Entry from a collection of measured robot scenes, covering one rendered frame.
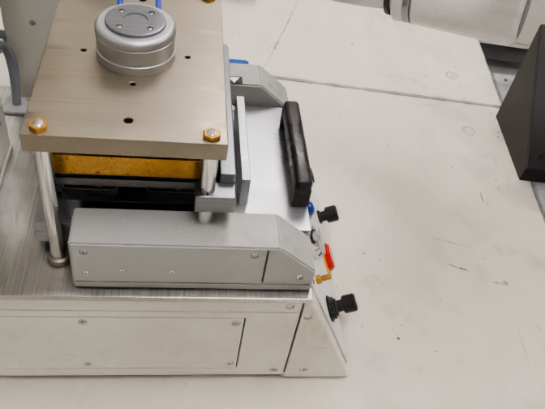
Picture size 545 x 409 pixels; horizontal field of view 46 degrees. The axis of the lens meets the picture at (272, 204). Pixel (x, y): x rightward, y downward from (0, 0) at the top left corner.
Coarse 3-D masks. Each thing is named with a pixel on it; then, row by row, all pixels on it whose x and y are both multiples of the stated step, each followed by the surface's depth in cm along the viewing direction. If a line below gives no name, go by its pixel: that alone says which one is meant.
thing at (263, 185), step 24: (240, 120) 76; (264, 120) 83; (240, 144) 73; (264, 144) 80; (240, 168) 71; (264, 168) 77; (288, 168) 77; (240, 192) 70; (264, 192) 74; (288, 192) 74; (72, 216) 67; (288, 216) 72; (48, 240) 68
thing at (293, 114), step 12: (288, 108) 79; (288, 120) 77; (300, 120) 78; (288, 132) 76; (300, 132) 76; (288, 144) 76; (300, 144) 74; (288, 156) 75; (300, 156) 73; (300, 168) 71; (300, 180) 70; (300, 192) 71; (300, 204) 72
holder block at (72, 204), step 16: (128, 192) 67; (144, 192) 68; (176, 192) 68; (64, 208) 66; (96, 208) 67; (112, 208) 67; (128, 208) 67; (144, 208) 67; (160, 208) 67; (176, 208) 68; (192, 208) 68
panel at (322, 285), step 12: (312, 192) 99; (312, 216) 90; (324, 240) 98; (324, 264) 89; (324, 276) 75; (312, 288) 72; (324, 288) 81; (324, 300) 78; (324, 312) 75; (336, 324) 83; (336, 336) 80
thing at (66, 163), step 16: (64, 160) 61; (80, 160) 61; (96, 160) 62; (112, 160) 62; (128, 160) 62; (144, 160) 62; (160, 160) 62; (176, 160) 62; (192, 160) 63; (64, 176) 63; (80, 176) 63; (96, 176) 64; (112, 176) 64; (128, 176) 64; (144, 176) 64; (160, 176) 64; (176, 176) 64; (192, 176) 64
